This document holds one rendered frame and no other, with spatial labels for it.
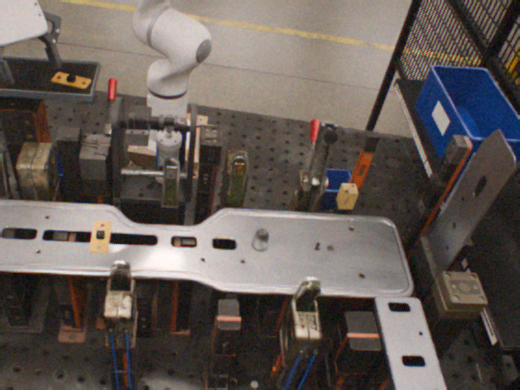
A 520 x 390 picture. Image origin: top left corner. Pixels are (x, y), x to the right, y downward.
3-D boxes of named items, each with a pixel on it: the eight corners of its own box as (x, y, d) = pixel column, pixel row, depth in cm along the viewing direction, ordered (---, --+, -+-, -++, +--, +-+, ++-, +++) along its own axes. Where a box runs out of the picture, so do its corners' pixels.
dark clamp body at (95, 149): (82, 269, 146) (66, 164, 118) (89, 231, 155) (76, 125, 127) (123, 271, 147) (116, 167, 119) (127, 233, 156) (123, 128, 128)
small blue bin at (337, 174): (313, 210, 169) (319, 190, 163) (309, 188, 176) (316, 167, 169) (347, 212, 170) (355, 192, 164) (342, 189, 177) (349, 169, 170)
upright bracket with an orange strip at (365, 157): (316, 274, 153) (368, 136, 116) (315, 270, 154) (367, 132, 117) (326, 275, 153) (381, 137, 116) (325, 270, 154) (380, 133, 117)
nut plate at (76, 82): (50, 82, 124) (50, 77, 123) (58, 72, 127) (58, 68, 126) (84, 89, 123) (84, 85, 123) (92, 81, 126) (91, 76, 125)
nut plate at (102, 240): (107, 253, 113) (107, 249, 112) (88, 252, 113) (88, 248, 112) (111, 222, 119) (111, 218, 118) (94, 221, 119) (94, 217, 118)
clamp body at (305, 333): (256, 420, 123) (284, 345, 98) (253, 371, 131) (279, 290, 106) (296, 421, 124) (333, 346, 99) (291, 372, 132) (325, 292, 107)
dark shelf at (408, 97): (494, 356, 106) (501, 348, 104) (392, 85, 166) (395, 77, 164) (600, 359, 108) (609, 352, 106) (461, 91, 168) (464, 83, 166)
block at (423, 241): (389, 347, 139) (434, 279, 117) (379, 307, 147) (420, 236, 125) (400, 347, 140) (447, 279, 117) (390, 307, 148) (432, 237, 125)
